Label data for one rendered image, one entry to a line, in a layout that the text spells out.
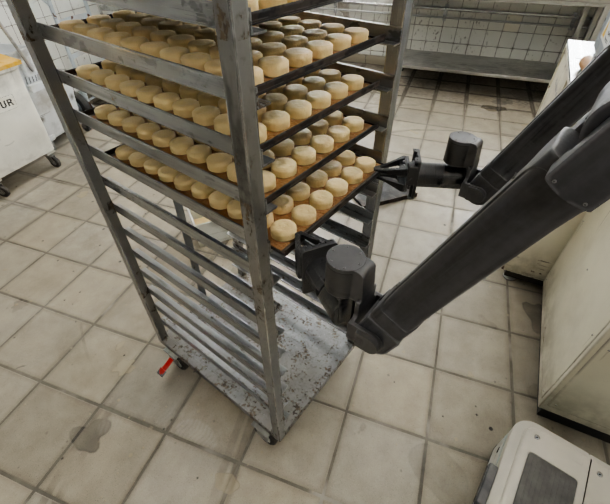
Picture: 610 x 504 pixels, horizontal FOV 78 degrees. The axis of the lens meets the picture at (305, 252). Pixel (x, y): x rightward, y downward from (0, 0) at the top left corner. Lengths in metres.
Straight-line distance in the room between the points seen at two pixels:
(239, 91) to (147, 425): 1.35
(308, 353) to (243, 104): 1.13
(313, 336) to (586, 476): 0.92
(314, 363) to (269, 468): 0.38
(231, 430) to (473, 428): 0.89
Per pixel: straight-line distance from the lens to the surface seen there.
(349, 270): 0.52
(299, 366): 1.48
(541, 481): 1.38
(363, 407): 1.59
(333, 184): 0.84
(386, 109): 0.94
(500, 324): 1.99
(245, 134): 0.55
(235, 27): 0.51
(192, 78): 0.65
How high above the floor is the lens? 1.43
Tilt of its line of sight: 43 degrees down
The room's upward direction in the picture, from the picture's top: straight up
